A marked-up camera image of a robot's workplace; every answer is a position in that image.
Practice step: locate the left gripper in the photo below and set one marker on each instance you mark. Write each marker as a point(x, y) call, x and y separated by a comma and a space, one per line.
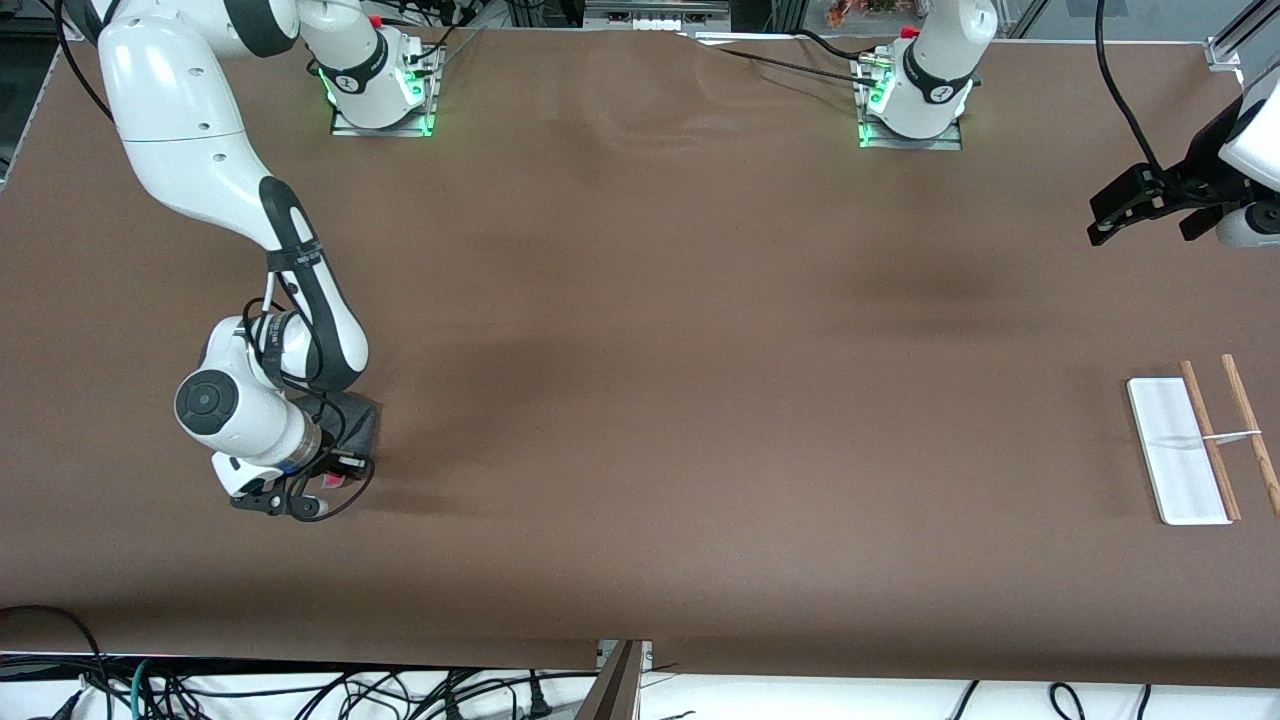
point(1196, 173)

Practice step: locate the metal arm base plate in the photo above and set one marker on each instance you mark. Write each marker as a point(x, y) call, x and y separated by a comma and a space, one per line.
point(345, 127)
point(950, 142)

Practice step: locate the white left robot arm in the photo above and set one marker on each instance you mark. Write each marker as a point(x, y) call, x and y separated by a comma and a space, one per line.
point(940, 70)

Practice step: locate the metal frame with white connectors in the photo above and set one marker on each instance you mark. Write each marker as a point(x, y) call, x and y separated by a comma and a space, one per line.
point(650, 15)

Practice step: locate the pink and grey towel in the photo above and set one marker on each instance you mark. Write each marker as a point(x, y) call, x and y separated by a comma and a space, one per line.
point(355, 425)

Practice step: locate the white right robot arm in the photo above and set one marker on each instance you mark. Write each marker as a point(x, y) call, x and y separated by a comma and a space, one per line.
point(180, 120)

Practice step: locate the white towel rack wooden bars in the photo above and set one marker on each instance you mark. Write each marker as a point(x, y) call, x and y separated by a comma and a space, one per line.
point(1175, 450)

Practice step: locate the aluminium frame profile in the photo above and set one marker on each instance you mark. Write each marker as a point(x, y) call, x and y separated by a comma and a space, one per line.
point(1225, 50)

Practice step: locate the aluminium profile post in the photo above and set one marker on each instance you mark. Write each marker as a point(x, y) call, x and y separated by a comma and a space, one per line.
point(615, 690)

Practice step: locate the orange red object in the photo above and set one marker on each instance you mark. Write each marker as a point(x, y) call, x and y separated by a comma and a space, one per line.
point(860, 10)

